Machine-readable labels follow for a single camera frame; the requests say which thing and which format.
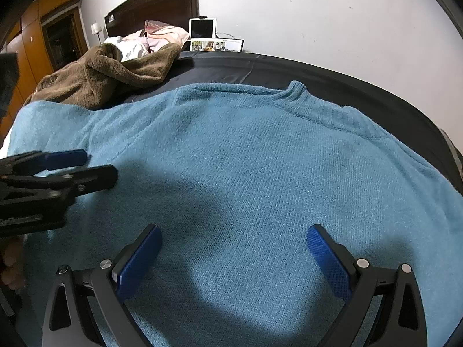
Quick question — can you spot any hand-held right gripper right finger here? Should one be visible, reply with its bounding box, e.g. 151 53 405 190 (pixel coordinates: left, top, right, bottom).
306 223 429 347

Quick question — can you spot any person's left hand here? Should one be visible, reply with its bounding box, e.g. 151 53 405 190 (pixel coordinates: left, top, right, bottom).
0 239 27 292

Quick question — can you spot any dark glass door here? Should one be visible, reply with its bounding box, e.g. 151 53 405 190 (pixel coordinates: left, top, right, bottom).
41 6 89 73

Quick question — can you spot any black cloth cover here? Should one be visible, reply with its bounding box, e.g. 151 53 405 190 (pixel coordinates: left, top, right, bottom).
125 51 463 198

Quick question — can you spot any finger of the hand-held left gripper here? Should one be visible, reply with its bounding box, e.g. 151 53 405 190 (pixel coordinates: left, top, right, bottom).
0 149 88 176
0 164 119 207

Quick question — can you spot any blue knit sweater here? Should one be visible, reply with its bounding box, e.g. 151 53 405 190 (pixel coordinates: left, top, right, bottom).
7 81 463 347

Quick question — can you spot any pink pillow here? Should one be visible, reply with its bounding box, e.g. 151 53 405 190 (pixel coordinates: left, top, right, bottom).
145 20 191 50

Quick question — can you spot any dark wooden headboard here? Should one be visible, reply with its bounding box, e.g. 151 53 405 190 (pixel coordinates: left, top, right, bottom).
104 0 200 44

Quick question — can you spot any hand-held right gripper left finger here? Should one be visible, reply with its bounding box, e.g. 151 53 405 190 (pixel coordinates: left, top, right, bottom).
41 224 163 347

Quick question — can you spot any brown fleece garment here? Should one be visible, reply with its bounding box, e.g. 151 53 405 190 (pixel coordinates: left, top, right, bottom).
23 43 181 111

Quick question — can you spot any white shade lamp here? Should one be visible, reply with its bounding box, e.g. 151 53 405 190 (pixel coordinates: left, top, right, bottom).
90 21 104 48

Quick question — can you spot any white tablet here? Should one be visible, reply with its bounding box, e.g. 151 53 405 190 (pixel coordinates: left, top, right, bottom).
189 17 217 40

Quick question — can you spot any white garment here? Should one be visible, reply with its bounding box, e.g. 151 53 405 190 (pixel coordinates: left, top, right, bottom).
106 36 150 62

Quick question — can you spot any orange wooden wardrobe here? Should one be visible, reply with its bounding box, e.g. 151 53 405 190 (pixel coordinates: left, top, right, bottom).
0 0 86 116

